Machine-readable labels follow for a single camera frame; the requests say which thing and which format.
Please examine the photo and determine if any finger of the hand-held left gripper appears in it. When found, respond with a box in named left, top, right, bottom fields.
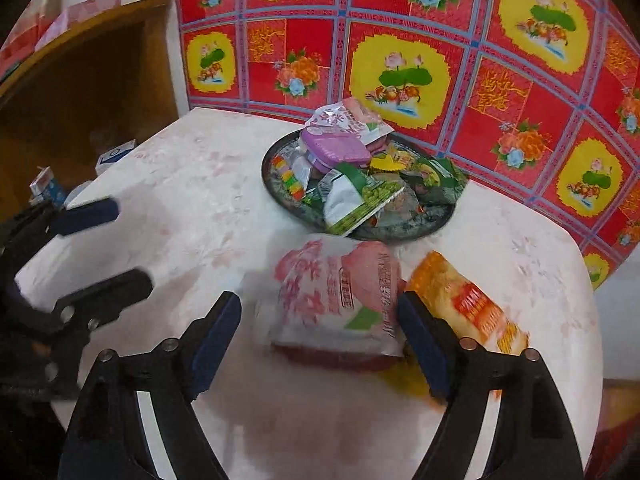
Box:
left=0, top=197, right=121, bottom=261
left=50, top=268, right=154, bottom=333

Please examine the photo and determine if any purple plastic box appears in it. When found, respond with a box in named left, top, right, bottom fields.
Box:
left=299, top=127, right=373, bottom=171

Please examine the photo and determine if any green snack packet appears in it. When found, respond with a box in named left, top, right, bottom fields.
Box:
left=400, top=155, right=468, bottom=206
left=317, top=165, right=406, bottom=238

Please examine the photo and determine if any small blue and white carton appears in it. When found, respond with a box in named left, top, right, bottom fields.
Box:
left=30, top=167, right=66, bottom=206

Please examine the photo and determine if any blue and white box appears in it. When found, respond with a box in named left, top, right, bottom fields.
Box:
left=95, top=140, right=138, bottom=176

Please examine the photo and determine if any orange snack packet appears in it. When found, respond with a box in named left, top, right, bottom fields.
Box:
left=405, top=251, right=531, bottom=361

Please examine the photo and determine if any dark round tray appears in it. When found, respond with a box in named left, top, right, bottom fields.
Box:
left=261, top=132, right=468, bottom=243

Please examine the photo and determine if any wooden cabinet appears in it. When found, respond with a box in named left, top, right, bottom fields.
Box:
left=0, top=0, right=181, bottom=211

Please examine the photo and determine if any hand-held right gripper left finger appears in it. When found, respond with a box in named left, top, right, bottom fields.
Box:
left=57, top=291, right=243, bottom=480

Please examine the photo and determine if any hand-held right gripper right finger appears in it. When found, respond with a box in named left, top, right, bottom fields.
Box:
left=397, top=290, right=583, bottom=480

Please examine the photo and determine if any colourful candy packet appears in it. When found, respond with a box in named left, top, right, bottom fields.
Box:
left=270, top=152, right=313, bottom=198

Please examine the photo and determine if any yellow snack packet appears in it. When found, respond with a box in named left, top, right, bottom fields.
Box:
left=370, top=147, right=416, bottom=171

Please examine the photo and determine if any red floral printed cloth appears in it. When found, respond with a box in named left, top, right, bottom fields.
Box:
left=172, top=0, right=640, bottom=291

